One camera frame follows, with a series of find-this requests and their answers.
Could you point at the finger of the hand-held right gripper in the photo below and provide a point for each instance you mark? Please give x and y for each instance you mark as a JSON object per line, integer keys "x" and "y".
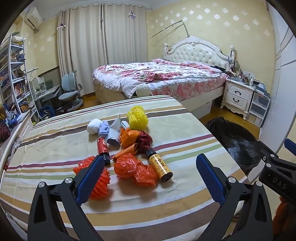
{"x": 290, "y": 144}
{"x": 272, "y": 158}

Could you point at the beige curtain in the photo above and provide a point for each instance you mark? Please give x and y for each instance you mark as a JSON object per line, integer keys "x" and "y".
{"x": 81, "y": 51}
{"x": 124, "y": 34}

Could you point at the white air conditioner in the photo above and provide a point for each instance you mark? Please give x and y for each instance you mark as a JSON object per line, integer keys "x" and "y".
{"x": 33, "y": 17}

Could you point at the dark red fuzzy ball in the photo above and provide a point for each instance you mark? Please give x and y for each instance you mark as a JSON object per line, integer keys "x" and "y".
{"x": 4, "y": 133}

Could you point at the light blue desk chair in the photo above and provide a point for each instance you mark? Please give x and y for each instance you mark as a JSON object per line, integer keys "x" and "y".
{"x": 69, "y": 81}

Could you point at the dark red foam net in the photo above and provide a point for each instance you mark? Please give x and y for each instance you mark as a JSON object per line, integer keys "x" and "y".
{"x": 144, "y": 140}

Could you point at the orange knotted plastic bag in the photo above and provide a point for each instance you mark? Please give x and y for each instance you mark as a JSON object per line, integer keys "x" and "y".
{"x": 126, "y": 168}

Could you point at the white nightstand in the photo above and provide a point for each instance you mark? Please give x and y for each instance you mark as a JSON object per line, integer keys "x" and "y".
{"x": 235, "y": 95}

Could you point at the yellow foam net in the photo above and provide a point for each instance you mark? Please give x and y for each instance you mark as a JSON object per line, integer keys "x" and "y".
{"x": 138, "y": 118}

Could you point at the white tufted bed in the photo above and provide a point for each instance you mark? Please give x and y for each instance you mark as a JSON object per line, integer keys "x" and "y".
{"x": 196, "y": 52}

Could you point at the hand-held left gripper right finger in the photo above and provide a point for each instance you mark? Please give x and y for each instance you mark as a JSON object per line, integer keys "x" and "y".
{"x": 210, "y": 178}

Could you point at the clear plastic drawer unit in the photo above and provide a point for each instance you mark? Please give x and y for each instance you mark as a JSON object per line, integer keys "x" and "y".
{"x": 257, "y": 109}

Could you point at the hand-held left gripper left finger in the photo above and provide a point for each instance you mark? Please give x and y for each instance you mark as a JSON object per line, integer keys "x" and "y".
{"x": 90, "y": 178}

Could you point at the round bin with black bag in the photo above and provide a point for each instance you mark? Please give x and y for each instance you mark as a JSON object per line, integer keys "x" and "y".
{"x": 238, "y": 146}

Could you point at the pink floral quilt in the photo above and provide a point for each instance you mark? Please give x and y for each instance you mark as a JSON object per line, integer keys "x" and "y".
{"x": 138, "y": 74}

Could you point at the person's right forearm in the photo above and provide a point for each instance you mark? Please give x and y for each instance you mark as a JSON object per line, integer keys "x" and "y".
{"x": 283, "y": 210}

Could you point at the white bookshelf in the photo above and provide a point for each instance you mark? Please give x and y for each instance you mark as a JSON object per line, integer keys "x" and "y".
{"x": 16, "y": 76}

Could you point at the white wardrobe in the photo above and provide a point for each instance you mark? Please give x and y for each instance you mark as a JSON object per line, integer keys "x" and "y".
{"x": 284, "y": 81}

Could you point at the striped bed sheet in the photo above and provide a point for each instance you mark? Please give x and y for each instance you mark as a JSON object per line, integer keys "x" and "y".
{"x": 57, "y": 139}

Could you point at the nightstand clutter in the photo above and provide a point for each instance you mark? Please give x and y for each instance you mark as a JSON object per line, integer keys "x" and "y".
{"x": 245, "y": 77}

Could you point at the orange-red foam net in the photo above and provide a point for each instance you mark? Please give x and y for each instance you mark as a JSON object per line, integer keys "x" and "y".
{"x": 100, "y": 185}

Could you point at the small red bottle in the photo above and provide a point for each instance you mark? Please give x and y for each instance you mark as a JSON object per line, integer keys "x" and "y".
{"x": 103, "y": 148}

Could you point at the study desk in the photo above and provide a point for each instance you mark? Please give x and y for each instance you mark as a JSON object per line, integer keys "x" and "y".
{"x": 48, "y": 91}

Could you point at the brown bottle with yellow label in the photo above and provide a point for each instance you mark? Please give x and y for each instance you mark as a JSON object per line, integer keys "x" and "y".
{"x": 159, "y": 166}

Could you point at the small grey tube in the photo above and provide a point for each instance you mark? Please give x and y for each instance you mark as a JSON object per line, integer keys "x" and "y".
{"x": 124, "y": 124}

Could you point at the white paper ball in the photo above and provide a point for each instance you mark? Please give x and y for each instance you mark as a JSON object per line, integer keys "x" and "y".
{"x": 93, "y": 127}

